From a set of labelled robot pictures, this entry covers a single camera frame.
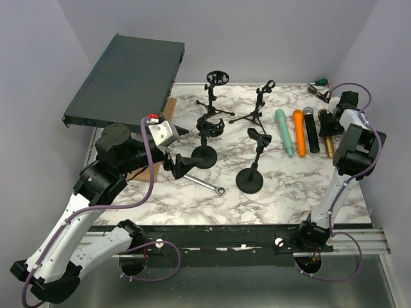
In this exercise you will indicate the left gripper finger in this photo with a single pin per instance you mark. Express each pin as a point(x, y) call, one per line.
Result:
point(183, 165)
point(180, 130)

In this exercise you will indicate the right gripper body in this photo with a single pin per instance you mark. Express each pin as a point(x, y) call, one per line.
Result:
point(325, 124)

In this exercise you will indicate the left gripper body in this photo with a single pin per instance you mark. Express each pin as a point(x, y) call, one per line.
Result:
point(171, 163)

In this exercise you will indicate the gold microphone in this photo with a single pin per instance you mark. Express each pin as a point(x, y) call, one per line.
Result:
point(327, 139)

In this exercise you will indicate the black round-base shock-mount stand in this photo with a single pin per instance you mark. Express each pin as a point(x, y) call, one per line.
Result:
point(204, 151)

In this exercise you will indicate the black microphone silver grille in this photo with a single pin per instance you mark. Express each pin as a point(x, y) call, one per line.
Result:
point(311, 129)

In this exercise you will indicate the orange toy microphone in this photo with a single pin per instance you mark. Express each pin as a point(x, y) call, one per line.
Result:
point(299, 132)

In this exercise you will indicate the mint green toy microphone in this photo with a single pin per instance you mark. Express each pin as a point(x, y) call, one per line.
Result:
point(280, 119)

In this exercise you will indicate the black tripod shock-mount stand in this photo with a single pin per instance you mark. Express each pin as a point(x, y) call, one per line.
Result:
point(214, 79)

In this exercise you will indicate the black round-base clip stand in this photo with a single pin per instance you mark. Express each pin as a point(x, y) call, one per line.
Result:
point(250, 180)

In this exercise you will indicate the black tripod clip stand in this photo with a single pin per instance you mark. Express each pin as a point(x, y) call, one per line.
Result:
point(254, 116)

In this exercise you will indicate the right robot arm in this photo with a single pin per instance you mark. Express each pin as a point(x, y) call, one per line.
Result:
point(356, 157)

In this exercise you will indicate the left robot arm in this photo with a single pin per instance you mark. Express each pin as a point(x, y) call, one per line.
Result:
point(55, 270)

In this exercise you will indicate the wooden board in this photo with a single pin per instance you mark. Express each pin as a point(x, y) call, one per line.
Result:
point(143, 174)

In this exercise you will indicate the silver ratchet wrench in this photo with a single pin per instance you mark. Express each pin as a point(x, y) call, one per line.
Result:
point(218, 190)

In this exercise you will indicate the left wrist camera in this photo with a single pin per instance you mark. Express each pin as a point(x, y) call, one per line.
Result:
point(163, 132)

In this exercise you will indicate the green-handled screwdriver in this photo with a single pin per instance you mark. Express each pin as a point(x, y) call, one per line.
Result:
point(323, 82)

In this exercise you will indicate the dark rack-mount equipment case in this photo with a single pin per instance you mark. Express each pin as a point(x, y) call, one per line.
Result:
point(132, 78)

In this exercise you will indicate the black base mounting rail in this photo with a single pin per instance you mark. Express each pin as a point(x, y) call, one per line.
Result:
point(160, 246)

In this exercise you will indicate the aluminium frame rail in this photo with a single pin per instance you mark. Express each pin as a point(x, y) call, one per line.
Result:
point(352, 275)

